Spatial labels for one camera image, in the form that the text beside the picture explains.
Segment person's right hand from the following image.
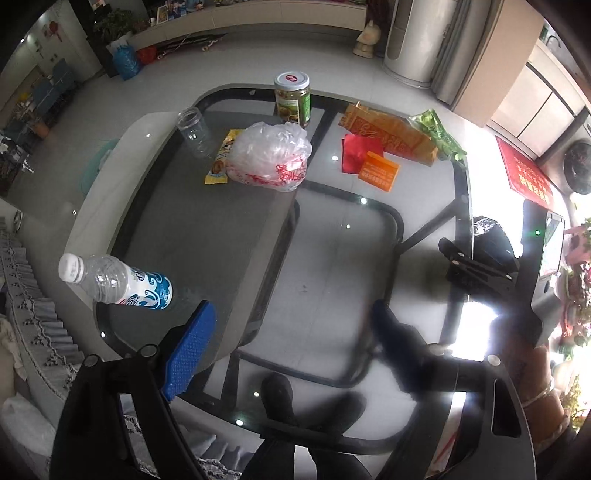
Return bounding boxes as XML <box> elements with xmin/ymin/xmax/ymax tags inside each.
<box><xmin>492</xmin><ymin>318</ymin><xmax>555</xmax><ymax>402</ymax></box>

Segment dark shoe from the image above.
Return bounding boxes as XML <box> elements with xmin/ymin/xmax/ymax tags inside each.
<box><xmin>261</xmin><ymin>373</ymin><xmax>295</xmax><ymax>423</ymax></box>
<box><xmin>318</xmin><ymin>392</ymin><xmax>368</xmax><ymax>435</ymax></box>

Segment red door mat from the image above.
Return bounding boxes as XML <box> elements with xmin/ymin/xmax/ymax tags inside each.
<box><xmin>496</xmin><ymin>135</ymin><xmax>555</xmax><ymax>208</ymax></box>

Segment green snack packet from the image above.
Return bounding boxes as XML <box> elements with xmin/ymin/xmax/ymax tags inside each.
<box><xmin>409</xmin><ymin>109</ymin><xmax>467</xmax><ymax>161</ymax></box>

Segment blue water jug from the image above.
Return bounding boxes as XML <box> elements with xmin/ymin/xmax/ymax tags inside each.
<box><xmin>112</xmin><ymin>45</ymin><xmax>141</xmax><ymax>80</ymax></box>

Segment washing machine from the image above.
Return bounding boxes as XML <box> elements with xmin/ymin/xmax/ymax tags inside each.
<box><xmin>563</xmin><ymin>111</ymin><xmax>591</xmax><ymax>195</ymax></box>

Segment person's dark trousers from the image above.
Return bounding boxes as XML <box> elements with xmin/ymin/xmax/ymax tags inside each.
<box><xmin>240</xmin><ymin>434</ymin><xmax>370</xmax><ymax>480</ymax></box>

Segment person's right forearm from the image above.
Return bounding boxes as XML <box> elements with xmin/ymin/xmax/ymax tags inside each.
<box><xmin>524</xmin><ymin>390</ymin><xmax>578</xmax><ymax>445</ymax></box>

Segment yellow snack wrapper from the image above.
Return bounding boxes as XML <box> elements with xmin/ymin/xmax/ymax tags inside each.
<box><xmin>204</xmin><ymin>129</ymin><xmax>243</xmax><ymax>185</ymax></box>

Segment glass coffee table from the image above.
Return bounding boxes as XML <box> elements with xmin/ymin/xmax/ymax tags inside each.
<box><xmin>65</xmin><ymin>83</ymin><xmax>476</xmax><ymax>455</ymax></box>

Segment white red-printed plastic bag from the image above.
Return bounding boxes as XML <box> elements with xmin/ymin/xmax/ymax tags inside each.
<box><xmin>226</xmin><ymin>121</ymin><xmax>312</xmax><ymax>192</ymax></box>

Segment clear plastic jar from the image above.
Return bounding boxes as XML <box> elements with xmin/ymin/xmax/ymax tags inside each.
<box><xmin>178</xmin><ymin>107</ymin><xmax>213</xmax><ymax>159</ymax></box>

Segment white standing air conditioner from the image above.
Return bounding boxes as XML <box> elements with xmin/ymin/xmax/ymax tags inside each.
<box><xmin>382</xmin><ymin>0</ymin><xmax>455</xmax><ymax>88</ymax></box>

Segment green potted plant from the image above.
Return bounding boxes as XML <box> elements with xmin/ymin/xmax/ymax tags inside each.
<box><xmin>95</xmin><ymin>9</ymin><xmax>137</xmax><ymax>47</ymax></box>

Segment beige television cabinet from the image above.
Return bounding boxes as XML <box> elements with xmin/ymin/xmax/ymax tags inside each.
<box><xmin>127</xmin><ymin>0</ymin><xmax>368</xmax><ymax>51</ymax></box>

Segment black longboard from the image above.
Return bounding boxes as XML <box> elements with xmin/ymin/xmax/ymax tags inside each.
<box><xmin>154</xmin><ymin>32</ymin><xmax>229</xmax><ymax>61</ymax></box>

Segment potted flowering plants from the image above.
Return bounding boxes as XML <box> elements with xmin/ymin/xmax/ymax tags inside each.
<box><xmin>558</xmin><ymin>219</ymin><xmax>591</xmax><ymax>352</ymax></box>

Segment teal round stool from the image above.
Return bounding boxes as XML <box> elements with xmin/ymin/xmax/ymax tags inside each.
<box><xmin>78</xmin><ymin>138</ymin><xmax>121</xmax><ymax>195</ymax></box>

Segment cream rabbit figure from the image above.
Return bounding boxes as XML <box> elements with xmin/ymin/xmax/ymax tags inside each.
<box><xmin>354</xmin><ymin>19</ymin><xmax>382</xmax><ymax>58</ymax></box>

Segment orange paper bag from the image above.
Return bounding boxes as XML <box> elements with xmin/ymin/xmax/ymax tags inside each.
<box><xmin>339</xmin><ymin>102</ymin><xmax>438</xmax><ymax>167</ymax></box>

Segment green label pickle jar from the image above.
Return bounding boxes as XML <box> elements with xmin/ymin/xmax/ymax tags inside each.
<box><xmin>274</xmin><ymin>72</ymin><xmax>312</xmax><ymax>128</ymax></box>

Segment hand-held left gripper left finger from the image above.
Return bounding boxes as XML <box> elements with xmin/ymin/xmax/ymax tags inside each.
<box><xmin>48</xmin><ymin>300</ymin><xmax>218</xmax><ymax>480</ymax></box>

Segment white sideboard cabinet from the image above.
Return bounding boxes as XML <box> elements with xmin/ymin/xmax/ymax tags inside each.
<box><xmin>489</xmin><ymin>37</ymin><xmax>591</xmax><ymax>148</ymax></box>

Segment grey sofa with lace cover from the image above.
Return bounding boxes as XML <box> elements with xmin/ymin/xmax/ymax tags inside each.
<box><xmin>0</xmin><ymin>226</ymin><xmax>121</xmax><ymax>480</ymax></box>

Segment blue label water bottle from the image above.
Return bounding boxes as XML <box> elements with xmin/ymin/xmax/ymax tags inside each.
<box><xmin>58</xmin><ymin>253</ymin><xmax>174</xmax><ymax>311</ymax></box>

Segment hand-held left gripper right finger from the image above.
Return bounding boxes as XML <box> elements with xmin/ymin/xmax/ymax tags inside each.
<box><xmin>372</xmin><ymin>299</ymin><xmax>536</xmax><ymax>480</ymax></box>

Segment pale bead bracelet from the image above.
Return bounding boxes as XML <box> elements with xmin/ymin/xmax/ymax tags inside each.
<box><xmin>521</xmin><ymin>376</ymin><xmax>556</xmax><ymax>408</ymax></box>

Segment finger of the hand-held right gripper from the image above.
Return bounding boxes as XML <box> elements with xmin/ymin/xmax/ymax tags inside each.
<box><xmin>438</xmin><ymin>237</ymin><xmax>520</xmax><ymax>294</ymax></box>

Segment blue dining chair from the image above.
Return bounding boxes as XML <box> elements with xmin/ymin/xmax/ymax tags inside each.
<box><xmin>34</xmin><ymin>78</ymin><xmax>61</xmax><ymax>109</ymax></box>
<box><xmin>51</xmin><ymin>60</ymin><xmax>77</xmax><ymax>93</ymax></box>

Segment red and orange envelopes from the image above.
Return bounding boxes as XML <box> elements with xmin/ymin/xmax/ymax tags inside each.
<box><xmin>342</xmin><ymin>134</ymin><xmax>385</xmax><ymax>175</ymax></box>

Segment olive trash bin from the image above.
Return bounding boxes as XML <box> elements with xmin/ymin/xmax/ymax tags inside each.
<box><xmin>471</xmin><ymin>215</ymin><xmax>521</xmax><ymax>274</ymax></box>

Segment dark red hanging cloth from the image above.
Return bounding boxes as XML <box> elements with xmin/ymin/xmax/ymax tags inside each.
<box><xmin>365</xmin><ymin>0</ymin><xmax>393</xmax><ymax>28</ymax></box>

